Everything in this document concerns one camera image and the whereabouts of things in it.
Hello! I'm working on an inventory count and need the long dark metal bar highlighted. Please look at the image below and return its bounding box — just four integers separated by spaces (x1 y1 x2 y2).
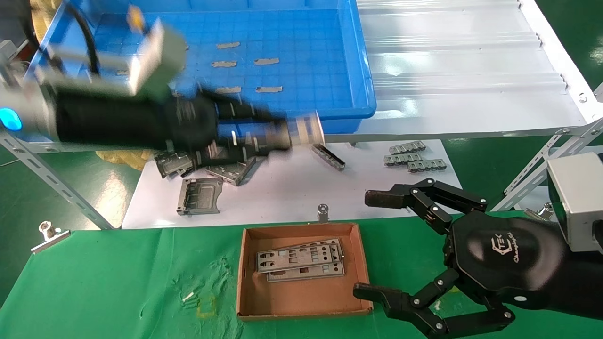
311 144 346 171

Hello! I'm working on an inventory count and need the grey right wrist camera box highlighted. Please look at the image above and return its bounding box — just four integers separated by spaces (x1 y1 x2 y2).
546 152 603 255

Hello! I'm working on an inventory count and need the folded grey metal bracket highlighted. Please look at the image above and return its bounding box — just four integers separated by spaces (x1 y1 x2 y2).
206 155 257 186

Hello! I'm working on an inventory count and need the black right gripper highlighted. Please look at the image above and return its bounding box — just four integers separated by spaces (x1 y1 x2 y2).
353 178 568 339

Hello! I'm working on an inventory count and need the grey slotted angle strut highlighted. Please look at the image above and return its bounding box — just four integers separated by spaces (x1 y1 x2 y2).
490 82 603 212
0 129 115 231

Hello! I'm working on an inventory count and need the flat grey metal frame part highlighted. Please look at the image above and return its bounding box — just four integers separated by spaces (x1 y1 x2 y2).
177 178 224 216

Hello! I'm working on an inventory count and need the yellow plastic bag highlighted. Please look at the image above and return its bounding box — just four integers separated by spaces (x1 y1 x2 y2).
96 150 158 171
30 0 64 45

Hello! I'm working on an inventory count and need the small grey box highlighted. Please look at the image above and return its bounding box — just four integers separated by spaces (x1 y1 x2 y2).
0 40 19 62

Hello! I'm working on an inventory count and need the white tray board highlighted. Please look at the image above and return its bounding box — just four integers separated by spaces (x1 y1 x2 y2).
122 139 463 230

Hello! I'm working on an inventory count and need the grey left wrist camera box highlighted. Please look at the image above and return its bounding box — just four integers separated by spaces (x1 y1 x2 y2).
35 19 188 99

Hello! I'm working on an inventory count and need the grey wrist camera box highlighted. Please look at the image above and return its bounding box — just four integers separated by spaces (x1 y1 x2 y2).
546 152 603 255
35 19 188 99

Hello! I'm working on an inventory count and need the large blue plastic bin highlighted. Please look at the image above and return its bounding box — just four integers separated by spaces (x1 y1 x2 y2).
21 0 377 142

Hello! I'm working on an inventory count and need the small grey connector strip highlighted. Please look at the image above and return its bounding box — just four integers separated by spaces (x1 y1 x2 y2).
389 141 427 155
408 159 448 173
383 153 423 167

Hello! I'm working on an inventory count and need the grey stamped metal bracket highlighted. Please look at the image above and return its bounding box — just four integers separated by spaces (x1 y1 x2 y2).
155 151 195 179

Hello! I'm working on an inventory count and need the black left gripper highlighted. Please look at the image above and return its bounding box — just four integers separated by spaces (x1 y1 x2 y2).
54 89 293 168

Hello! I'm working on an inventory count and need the shallow cardboard box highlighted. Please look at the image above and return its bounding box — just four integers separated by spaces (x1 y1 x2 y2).
236 222 374 322

